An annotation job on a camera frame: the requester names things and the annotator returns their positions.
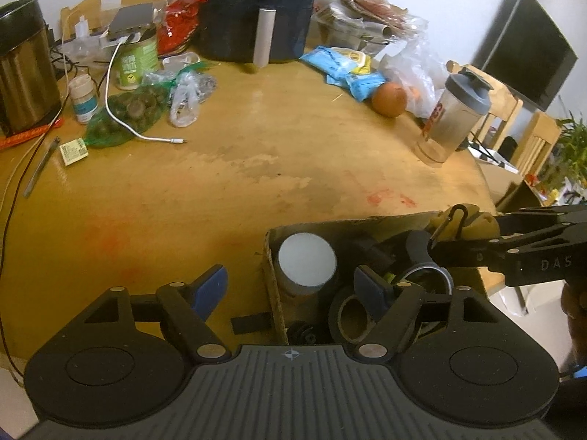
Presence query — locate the cardboard box on floor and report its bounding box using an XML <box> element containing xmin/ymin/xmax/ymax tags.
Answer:
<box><xmin>474</xmin><ymin>158</ymin><xmax>551</xmax><ymax>214</ymax></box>

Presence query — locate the packaged flatbread stack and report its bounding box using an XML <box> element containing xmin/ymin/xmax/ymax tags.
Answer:
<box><xmin>311</xmin><ymin>0</ymin><xmax>430</xmax><ymax>42</ymax></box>

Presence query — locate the amber tape roll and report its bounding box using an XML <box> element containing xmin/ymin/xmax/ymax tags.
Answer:
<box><xmin>393</xmin><ymin>263</ymin><xmax>455</xmax><ymax>296</ymax></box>

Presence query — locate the dark blue air fryer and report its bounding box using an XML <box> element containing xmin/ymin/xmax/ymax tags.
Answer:
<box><xmin>197</xmin><ymin>0</ymin><xmax>324</xmax><ymax>67</ymax></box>

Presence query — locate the steel electric kettle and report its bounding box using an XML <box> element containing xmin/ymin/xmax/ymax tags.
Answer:
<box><xmin>0</xmin><ymin>0</ymin><xmax>63</xmax><ymax>136</ymax></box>

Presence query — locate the green potted plant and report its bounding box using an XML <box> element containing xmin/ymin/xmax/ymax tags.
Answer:
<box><xmin>547</xmin><ymin>109</ymin><xmax>587</xmax><ymax>208</ymax></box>

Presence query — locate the orange strap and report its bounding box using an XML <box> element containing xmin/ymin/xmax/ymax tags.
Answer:
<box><xmin>0</xmin><ymin>118</ymin><xmax>64</xmax><ymax>152</ymax></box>

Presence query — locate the clear bag of seeds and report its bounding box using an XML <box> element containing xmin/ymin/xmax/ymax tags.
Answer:
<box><xmin>142</xmin><ymin>61</ymin><xmax>219</xmax><ymax>128</ymax></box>

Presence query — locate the green net bag of chestnuts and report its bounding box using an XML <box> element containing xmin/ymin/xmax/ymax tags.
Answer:
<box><xmin>84</xmin><ymin>84</ymin><xmax>171</xmax><ymax>149</ymax></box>

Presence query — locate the red snack bag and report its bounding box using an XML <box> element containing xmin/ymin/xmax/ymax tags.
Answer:
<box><xmin>158</xmin><ymin>0</ymin><xmax>207</xmax><ymax>56</ymax></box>

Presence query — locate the brown cardboard box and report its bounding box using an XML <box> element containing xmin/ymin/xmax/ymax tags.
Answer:
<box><xmin>262</xmin><ymin>210</ymin><xmax>502</xmax><ymax>345</ymax></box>

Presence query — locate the grey power bank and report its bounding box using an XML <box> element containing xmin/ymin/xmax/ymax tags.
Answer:
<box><xmin>106</xmin><ymin>2</ymin><xmax>157</xmax><ymax>42</ymax></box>

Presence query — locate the black tape roll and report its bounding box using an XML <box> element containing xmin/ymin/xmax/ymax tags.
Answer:
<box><xmin>327</xmin><ymin>283</ymin><xmax>391</xmax><ymax>344</ymax></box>

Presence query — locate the orange fruit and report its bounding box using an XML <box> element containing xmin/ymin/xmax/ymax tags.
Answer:
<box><xmin>370</xmin><ymin>81</ymin><xmax>408</xmax><ymax>118</ymax></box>

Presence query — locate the small black case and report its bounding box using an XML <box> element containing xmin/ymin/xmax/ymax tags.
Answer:
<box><xmin>352</xmin><ymin>237</ymin><xmax>396</xmax><ymax>276</ymax></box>

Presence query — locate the grey metal pen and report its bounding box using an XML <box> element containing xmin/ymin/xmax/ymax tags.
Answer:
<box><xmin>22</xmin><ymin>136</ymin><xmax>62</xmax><ymax>198</ymax></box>

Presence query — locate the large clear plastic bag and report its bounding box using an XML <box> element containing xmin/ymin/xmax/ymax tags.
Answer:
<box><xmin>382</xmin><ymin>38</ymin><xmax>448</xmax><ymax>118</ymax></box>

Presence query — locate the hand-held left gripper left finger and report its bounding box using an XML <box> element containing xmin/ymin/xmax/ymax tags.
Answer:
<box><xmin>57</xmin><ymin>263</ymin><xmax>230</xmax><ymax>363</ymax></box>

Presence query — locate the blue snack packet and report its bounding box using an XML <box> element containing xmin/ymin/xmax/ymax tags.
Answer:
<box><xmin>343</xmin><ymin>70</ymin><xmax>389</xmax><ymax>103</ymax></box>
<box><xmin>298</xmin><ymin>45</ymin><xmax>357</xmax><ymax>86</ymax></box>

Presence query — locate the white charging cable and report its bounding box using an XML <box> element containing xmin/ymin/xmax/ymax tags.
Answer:
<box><xmin>104</xmin><ymin>38</ymin><xmax>189</xmax><ymax>146</ymax></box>

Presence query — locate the person's right hand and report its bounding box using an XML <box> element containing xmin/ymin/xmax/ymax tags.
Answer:
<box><xmin>560</xmin><ymin>281</ymin><xmax>587</xmax><ymax>331</ymax></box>

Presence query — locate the clear shaker bottle grey lid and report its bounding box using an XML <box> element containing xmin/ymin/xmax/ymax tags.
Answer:
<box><xmin>415</xmin><ymin>66</ymin><xmax>495</xmax><ymax>166</ymax></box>

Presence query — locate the small green-labelled packet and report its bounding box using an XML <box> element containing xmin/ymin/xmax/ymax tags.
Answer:
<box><xmin>59</xmin><ymin>137</ymin><xmax>90</xmax><ymax>168</ymax></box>

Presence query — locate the yellow snack packet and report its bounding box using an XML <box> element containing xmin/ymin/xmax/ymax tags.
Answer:
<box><xmin>332</xmin><ymin>47</ymin><xmax>372</xmax><ymax>76</ymax></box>

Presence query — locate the black flat screen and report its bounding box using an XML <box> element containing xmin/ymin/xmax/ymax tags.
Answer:
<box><xmin>472</xmin><ymin>0</ymin><xmax>579</xmax><ymax>112</ymax></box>

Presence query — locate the black velcro strip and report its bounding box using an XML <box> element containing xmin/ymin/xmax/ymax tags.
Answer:
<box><xmin>230</xmin><ymin>312</ymin><xmax>273</xmax><ymax>336</ymax></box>

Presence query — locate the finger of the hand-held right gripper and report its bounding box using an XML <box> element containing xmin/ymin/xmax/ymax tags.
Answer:
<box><xmin>497</xmin><ymin>205</ymin><xmax>587</xmax><ymax>231</ymax></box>
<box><xmin>430</xmin><ymin>226</ymin><xmax>566</xmax><ymax>270</ymax></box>

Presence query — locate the black puck with grey face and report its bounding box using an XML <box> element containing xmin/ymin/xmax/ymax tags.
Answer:
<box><xmin>405</xmin><ymin>231</ymin><xmax>442</xmax><ymax>270</ymax></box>

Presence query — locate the green paper tub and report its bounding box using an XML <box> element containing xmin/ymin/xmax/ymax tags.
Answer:
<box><xmin>112</xmin><ymin>27</ymin><xmax>159</xmax><ymax>91</ymax></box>

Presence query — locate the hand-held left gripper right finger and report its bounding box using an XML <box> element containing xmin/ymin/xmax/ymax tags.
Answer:
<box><xmin>353</xmin><ymin>265</ymin><xmax>535</xmax><ymax>363</ymax></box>

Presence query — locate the white pill bottle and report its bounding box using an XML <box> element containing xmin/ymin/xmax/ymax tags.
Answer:
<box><xmin>67</xmin><ymin>74</ymin><xmax>100</xmax><ymax>125</ymax></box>

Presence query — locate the white-topped round tin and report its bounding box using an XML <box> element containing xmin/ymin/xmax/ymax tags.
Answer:
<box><xmin>274</xmin><ymin>232</ymin><xmax>338</xmax><ymax>297</ymax></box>

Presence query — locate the black round knob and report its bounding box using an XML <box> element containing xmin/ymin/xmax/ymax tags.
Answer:
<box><xmin>288</xmin><ymin>320</ymin><xmax>317</xmax><ymax>345</ymax></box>

